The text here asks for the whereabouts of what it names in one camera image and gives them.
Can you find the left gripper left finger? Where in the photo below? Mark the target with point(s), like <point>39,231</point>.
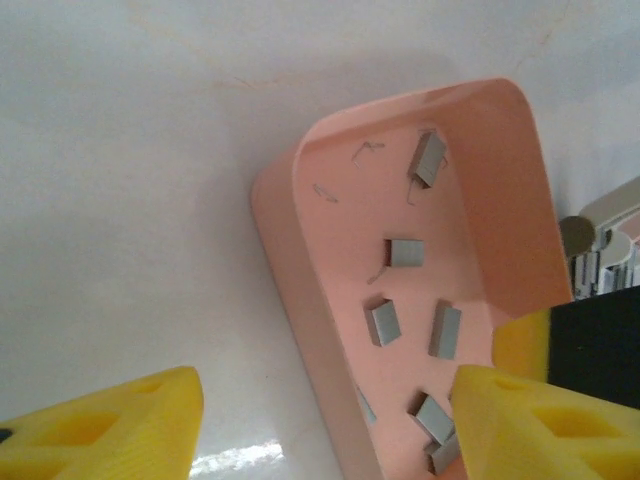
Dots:
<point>140,440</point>

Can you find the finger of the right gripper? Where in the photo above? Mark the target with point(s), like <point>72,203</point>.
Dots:
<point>595,345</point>

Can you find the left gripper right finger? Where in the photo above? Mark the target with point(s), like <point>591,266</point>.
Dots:
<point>505,440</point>

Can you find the beige and cream mini stapler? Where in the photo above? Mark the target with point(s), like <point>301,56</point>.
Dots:
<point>575,235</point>

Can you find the pink plastic tray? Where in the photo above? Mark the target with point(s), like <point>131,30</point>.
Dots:
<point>350,225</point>

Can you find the grey staple strip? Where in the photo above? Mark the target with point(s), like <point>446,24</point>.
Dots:
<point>445,332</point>
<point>384,324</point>
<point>367,412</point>
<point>442,452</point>
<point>434,420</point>
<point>429,160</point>
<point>407,251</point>

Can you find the loose single metal staple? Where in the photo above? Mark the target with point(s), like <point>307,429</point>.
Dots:
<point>325,193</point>
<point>376,276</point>
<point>411,195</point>
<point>375,146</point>

